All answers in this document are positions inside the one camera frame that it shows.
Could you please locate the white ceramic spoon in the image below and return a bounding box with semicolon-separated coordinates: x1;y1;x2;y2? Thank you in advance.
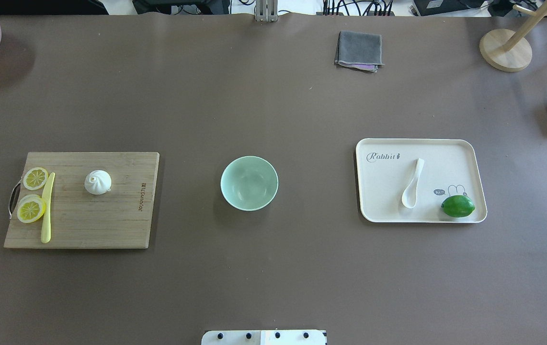
400;159;425;209

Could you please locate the white steamed bun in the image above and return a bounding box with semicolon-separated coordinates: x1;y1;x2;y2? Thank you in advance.
84;170;112;195

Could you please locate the mint green bowl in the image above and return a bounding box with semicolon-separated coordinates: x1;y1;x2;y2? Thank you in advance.
220;156;279;211

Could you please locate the cream rabbit tray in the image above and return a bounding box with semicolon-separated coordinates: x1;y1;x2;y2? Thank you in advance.
356;139;487;223

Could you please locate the grey folded cloth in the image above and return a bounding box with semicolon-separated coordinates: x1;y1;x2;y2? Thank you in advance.
334;31;383;73

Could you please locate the wooden cutting board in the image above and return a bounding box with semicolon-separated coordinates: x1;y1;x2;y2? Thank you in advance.
4;151;160;249

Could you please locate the green lime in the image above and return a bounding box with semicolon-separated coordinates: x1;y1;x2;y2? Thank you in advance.
441;195;476;218

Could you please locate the yellow plastic knife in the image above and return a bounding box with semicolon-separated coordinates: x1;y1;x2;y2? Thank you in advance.
41;172;56;244

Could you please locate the upper lemon slice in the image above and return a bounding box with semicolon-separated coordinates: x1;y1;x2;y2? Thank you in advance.
22;167;49;191

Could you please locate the lemon slice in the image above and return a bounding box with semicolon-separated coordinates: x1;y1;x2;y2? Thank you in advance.
22;167;49;191
17;194;46;223

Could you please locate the lower lemon slice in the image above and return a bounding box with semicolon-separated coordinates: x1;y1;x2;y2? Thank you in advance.
17;194;46;223

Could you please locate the wooden mug tree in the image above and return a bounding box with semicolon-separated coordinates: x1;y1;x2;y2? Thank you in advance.
479;0;547;72

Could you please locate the aluminium frame post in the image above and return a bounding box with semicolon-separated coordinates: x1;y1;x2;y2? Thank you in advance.
255;0;278;22

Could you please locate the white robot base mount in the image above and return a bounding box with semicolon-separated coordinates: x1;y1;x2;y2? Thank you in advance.
201;329;328;345

